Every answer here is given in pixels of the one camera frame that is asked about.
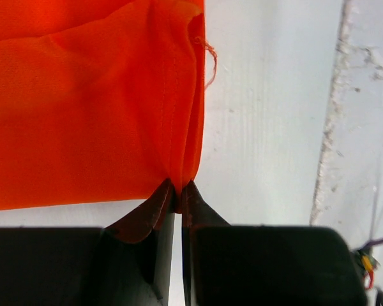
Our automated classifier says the orange t-shirt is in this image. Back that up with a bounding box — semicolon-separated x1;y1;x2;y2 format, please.
0;1;213;210

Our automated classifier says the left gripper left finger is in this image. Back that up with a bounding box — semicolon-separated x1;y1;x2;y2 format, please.
0;179;175;305

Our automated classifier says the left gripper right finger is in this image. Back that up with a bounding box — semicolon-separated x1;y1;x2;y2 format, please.
181;182;368;305

